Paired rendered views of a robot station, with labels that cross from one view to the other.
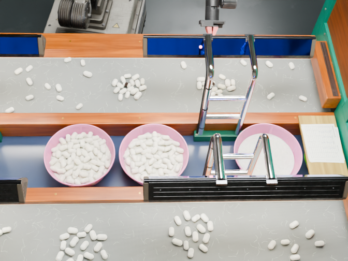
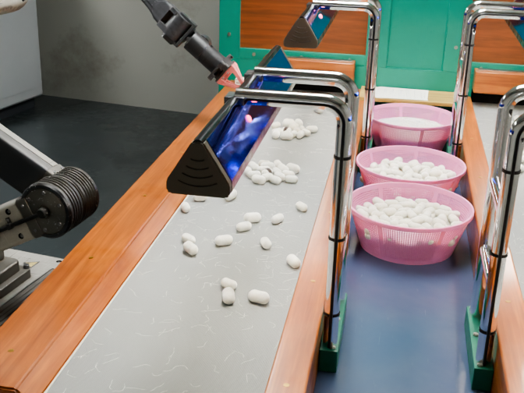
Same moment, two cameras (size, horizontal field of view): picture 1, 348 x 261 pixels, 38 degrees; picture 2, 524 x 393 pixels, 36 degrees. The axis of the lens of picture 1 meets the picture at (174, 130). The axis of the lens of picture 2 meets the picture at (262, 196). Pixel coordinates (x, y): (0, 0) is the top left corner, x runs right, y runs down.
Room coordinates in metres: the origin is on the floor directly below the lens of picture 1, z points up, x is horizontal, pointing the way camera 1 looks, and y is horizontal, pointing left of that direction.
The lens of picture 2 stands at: (0.76, 1.97, 1.41)
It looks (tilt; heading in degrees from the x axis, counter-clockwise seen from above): 21 degrees down; 286
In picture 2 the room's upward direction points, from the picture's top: 2 degrees clockwise
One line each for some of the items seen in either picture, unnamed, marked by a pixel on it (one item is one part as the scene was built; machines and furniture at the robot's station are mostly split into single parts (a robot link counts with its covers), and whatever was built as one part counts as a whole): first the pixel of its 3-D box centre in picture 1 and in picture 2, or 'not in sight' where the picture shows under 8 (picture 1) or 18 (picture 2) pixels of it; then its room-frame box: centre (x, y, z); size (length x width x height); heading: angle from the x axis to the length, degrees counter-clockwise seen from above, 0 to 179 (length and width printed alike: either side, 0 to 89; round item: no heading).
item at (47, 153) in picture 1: (81, 159); (408, 224); (0.89, 0.35, 0.72); 0.27 x 0.27 x 0.10
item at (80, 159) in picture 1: (81, 160); (407, 227); (0.89, 0.34, 0.72); 0.24 x 0.24 x 0.06
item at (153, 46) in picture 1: (229, 43); (316, 12); (1.23, -0.17, 1.08); 0.62 x 0.08 x 0.07; 97
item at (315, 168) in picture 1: (323, 151); (412, 96); (1.00, -0.59, 0.77); 0.33 x 0.15 x 0.01; 7
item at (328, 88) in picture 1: (324, 73); (309, 69); (1.34, -0.60, 0.83); 0.30 x 0.06 x 0.07; 7
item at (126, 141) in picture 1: (154, 159); (408, 180); (0.92, 0.07, 0.72); 0.27 x 0.27 x 0.10
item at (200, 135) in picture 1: (222, 90); (341, 80); (1.15, -0.17, 0.90); 0.20 x 0.19 x 0.45; 97
